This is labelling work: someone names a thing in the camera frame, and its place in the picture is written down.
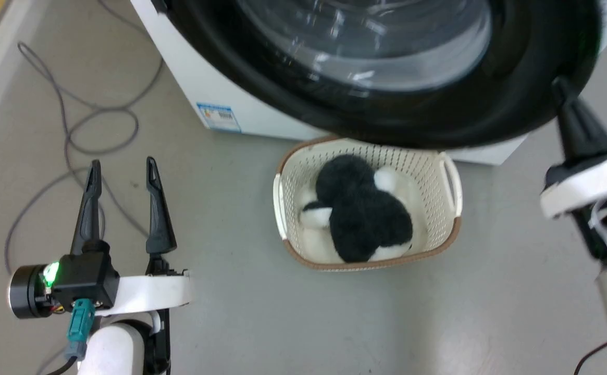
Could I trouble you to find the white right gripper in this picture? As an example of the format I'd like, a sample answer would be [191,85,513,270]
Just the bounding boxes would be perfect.
[539,77,607,220]

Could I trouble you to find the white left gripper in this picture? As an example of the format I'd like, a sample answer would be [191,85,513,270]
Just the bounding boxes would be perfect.
[70,156,194,317]

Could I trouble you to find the black round washing machine door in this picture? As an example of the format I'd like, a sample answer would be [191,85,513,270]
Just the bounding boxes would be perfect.
[165,0,603,151]

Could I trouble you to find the white washing machine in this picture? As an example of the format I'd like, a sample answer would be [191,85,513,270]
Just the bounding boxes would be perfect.
[130,0,607,166]

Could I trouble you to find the blue energy label sticker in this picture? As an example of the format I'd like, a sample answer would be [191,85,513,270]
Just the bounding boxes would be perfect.
[196,103,242,133]

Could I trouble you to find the cream plastic laundry basket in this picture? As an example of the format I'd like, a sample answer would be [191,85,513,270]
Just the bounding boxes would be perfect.
[273,136,463,272]

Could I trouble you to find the black and white plush toy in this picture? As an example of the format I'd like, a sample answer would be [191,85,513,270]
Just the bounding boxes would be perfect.
[298,154,416,264]

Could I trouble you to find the teal cable connector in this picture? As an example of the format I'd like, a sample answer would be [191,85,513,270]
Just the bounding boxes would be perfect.
[65,298,96,361]

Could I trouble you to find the grey floor cable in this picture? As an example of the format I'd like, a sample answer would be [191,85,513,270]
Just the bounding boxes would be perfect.
[4,0,165,274]

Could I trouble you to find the thin black cable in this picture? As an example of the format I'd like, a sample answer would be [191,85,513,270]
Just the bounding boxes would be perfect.
[574,339,607,375]
[36,357,78,375]

